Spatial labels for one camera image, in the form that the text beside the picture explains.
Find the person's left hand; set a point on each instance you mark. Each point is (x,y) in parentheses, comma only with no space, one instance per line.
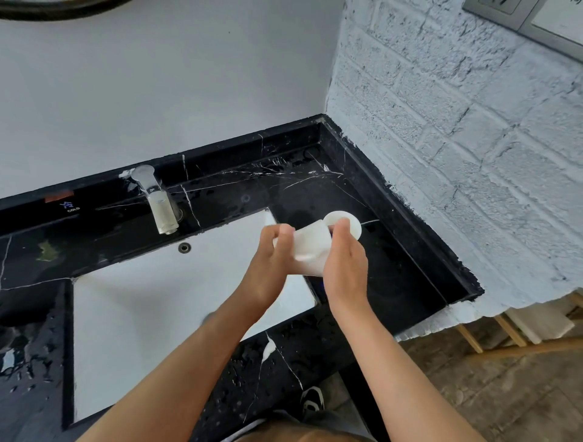
(266,273)

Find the person's right hand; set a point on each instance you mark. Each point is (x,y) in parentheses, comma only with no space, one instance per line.
(346,277)

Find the person's right thumb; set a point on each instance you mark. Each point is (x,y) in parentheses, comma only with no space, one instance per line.
(342,231)

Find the person's left thumb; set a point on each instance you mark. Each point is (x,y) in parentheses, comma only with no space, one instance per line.
(287,233)

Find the white plastic cup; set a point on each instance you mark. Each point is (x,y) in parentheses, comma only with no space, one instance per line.
(310,246)

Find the person's left forearm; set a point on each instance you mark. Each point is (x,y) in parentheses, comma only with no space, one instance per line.
(191,378)

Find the person's right forearm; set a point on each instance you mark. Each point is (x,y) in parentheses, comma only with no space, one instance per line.
(401,382)

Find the chrome sink faucet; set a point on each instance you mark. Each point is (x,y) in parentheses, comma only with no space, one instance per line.
(159,205)

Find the white rectangular sink basin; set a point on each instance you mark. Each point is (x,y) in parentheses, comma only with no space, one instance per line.
(150,309)

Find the black and white shoe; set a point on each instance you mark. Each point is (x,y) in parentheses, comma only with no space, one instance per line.
(312,400)

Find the person's grey shorts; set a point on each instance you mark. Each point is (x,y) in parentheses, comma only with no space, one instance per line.
(314,426)

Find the wooden rack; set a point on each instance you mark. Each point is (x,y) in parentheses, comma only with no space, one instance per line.
(510,349)

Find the white board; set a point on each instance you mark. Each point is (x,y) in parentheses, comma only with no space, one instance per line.
(542,322)

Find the black framed mirror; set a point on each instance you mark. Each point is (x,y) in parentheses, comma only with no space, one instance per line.
(59,8)

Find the grey wall socket plate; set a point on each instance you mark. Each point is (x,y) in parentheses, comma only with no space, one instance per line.
(537,20)

